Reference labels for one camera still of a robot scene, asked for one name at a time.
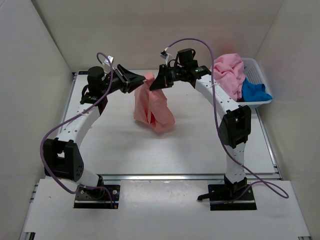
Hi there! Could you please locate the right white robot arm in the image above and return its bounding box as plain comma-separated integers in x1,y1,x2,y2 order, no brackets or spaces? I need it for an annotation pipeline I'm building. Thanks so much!
149,48,252,200

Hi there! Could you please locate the light pink t shirt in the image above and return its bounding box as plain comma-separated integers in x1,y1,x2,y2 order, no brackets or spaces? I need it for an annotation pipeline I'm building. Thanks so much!
210,53,246,102

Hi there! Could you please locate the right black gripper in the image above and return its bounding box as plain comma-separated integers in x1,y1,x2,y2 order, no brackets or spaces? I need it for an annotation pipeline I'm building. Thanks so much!
150,65,187,92

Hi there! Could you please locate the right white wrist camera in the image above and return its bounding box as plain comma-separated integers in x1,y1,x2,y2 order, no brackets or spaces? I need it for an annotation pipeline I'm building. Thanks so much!
160,49,172,60

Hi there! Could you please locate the white plastic laundry basket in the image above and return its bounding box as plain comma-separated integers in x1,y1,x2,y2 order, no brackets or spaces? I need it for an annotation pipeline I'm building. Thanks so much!
239,57,272,110

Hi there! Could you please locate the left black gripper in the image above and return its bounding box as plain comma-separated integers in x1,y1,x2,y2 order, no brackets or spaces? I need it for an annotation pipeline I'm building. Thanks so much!
103,62,147,93

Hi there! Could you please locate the aluminium table edge rail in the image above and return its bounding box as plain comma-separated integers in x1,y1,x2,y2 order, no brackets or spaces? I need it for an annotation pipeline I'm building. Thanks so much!
99,172,281,181

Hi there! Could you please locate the blue label sticker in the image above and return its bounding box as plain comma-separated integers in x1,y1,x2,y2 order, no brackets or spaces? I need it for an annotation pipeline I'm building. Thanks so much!
77,71,95,75

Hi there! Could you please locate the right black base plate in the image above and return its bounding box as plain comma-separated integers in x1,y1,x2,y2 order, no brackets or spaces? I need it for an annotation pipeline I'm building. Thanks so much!
197,184,257,211

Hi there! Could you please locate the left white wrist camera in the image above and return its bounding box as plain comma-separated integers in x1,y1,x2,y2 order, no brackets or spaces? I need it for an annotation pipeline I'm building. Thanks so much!
104,55,114,66

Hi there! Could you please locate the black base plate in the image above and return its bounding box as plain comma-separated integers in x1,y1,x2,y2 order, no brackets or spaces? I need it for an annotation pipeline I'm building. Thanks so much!
73,184,121,209
197,184,257,211

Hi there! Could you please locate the blue t shirt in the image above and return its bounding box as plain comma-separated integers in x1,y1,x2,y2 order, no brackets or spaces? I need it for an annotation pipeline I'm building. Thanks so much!
241,78,273,102

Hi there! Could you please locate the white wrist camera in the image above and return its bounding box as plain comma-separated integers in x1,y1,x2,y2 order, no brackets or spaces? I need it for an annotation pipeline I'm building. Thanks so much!
104,55,114,66
160,49,172,60

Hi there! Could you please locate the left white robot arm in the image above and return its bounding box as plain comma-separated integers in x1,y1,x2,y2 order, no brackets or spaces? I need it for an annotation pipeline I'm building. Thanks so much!
42,65,145,199

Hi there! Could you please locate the salmon pink t shirt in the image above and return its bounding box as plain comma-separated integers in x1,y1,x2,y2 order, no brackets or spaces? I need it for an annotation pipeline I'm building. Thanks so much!
133,71,176,134

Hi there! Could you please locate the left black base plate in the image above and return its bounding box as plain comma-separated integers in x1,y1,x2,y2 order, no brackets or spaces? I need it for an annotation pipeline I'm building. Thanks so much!
73,184,121,209

